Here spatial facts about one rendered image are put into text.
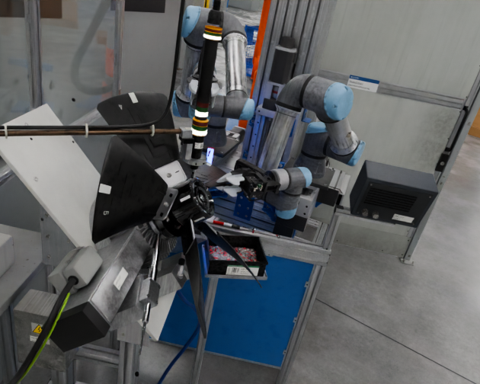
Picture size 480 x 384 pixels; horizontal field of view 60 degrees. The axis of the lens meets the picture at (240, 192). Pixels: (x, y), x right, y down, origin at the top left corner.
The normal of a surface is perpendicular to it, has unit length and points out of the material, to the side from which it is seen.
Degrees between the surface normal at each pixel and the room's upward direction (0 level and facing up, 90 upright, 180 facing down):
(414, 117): 91
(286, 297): 90
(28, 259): 0
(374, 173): 15
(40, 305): 0
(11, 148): 50
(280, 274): 90
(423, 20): 91
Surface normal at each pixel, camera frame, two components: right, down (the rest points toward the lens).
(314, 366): 0.18, -0.87
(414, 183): 0.15, -0.73
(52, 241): -0.11, 0.44
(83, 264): 0.86, -0.40
